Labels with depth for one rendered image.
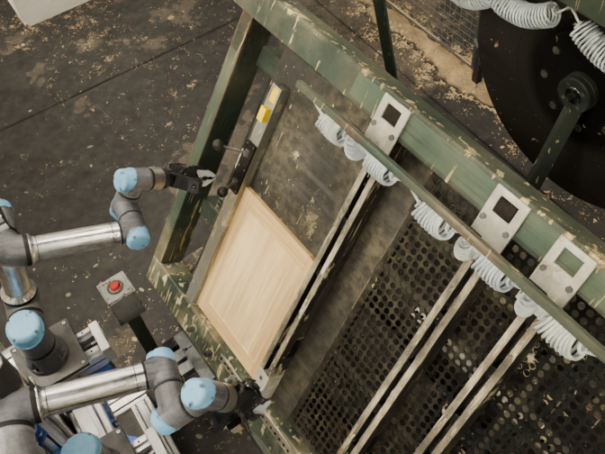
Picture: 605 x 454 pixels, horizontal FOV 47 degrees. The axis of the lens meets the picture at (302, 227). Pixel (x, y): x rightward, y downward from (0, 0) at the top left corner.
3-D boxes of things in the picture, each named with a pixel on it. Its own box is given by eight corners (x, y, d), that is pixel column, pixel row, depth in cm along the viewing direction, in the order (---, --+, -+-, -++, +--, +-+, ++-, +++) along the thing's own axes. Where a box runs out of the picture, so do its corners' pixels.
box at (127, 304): (109, 307, 289) (94, 285, 275) (134, 292, 293) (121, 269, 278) (121, 327, 283) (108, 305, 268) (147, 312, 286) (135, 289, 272)
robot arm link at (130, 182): (108, 182, 219) (116, 162, 215) (139, 181, 227) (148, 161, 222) (119, 199, 216) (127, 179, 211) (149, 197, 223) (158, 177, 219)
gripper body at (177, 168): (184, 161, 236) (153, 162, 228) (198, 168, 230) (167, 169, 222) (181, 183, 238) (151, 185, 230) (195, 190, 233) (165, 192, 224)
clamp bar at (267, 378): (258, 380, 250) (204, 397, 233) (410, 94, 190) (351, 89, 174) (274, 401, 244) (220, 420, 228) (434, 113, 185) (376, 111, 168)
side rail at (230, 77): (176, 250, 292) (153, 254, 284) (269, 7, 236) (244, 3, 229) (183, 260, 288) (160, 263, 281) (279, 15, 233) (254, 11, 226)
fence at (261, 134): (194, 293, 274) (185, 295, 272) (282, 82, 227) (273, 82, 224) (200, 302, 272) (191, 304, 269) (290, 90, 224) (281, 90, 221)
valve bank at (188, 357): (160, 361, 292) (145, 335, 273) (189, 342, 296) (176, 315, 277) (221, 456, 266) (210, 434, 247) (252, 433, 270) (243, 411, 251)
